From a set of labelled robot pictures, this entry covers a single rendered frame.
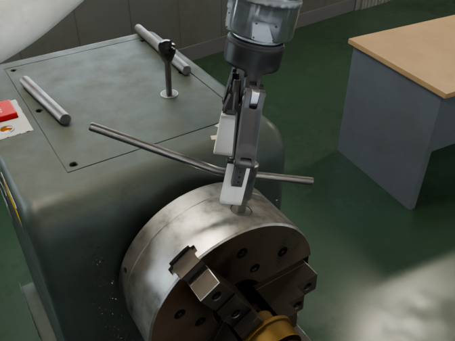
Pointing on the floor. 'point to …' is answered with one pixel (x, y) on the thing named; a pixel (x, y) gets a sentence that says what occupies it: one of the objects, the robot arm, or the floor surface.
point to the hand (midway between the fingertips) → (227, 170)
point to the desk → (400, 103)
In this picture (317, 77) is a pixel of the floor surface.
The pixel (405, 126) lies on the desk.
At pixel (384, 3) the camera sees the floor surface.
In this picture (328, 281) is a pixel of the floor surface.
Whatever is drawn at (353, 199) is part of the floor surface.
